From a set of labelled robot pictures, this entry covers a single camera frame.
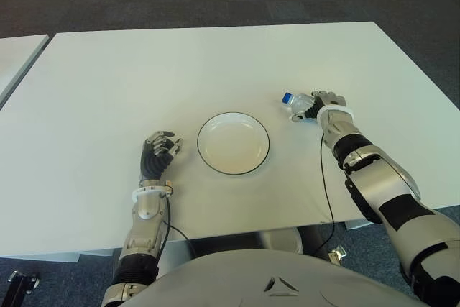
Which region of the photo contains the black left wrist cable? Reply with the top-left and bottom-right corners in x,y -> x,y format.
157,191 -> 198,262

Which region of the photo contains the black wheeled stand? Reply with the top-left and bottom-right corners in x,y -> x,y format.
6,270 -> 42,301

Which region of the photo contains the white table foot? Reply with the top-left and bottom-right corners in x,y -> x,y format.
344,219 -> 375,232
0,250 -> 82,263

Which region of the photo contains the white plate black rim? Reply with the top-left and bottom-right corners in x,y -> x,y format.
196,111 -> 270,178

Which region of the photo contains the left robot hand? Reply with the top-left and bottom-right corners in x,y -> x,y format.
139,129 -> 184,182

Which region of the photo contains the clear water bottle blue cap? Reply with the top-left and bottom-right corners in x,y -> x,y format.
280,91 -> 314,118

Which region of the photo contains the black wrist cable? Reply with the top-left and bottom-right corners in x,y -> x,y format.
157,191 -> 198,262
315,132 -> 338,256

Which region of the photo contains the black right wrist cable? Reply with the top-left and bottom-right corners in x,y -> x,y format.
315,132 -> 338,256

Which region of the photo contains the grey robot torso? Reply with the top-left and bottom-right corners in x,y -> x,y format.
125,248 -> 428,307

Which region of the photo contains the white neighbouring table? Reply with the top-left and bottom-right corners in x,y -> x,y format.
0,34 -> 50,107

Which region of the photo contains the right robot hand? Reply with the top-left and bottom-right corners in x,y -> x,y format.
290,89 -> 348,123

